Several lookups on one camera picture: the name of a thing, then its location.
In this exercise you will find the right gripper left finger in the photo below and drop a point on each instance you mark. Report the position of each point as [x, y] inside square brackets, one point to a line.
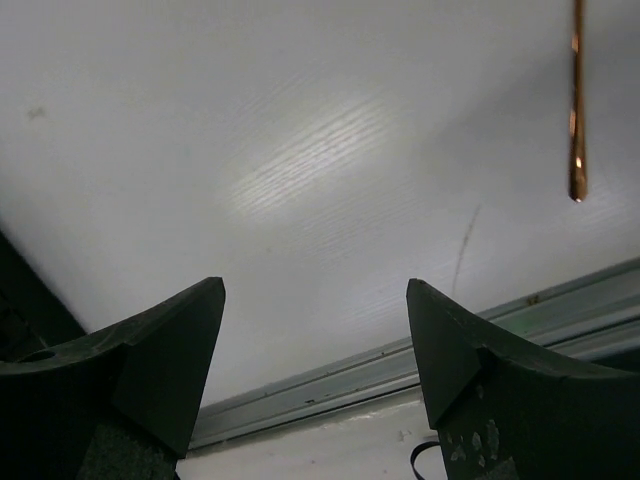
[120, 403]

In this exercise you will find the aluminium table frame rail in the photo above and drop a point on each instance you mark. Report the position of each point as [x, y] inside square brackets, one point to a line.
[588, 318]

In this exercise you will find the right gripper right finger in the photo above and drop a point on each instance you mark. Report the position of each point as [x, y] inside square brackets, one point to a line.
[506, 408]

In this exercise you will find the copper fork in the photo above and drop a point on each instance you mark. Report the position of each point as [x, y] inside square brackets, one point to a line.
[577, 164]

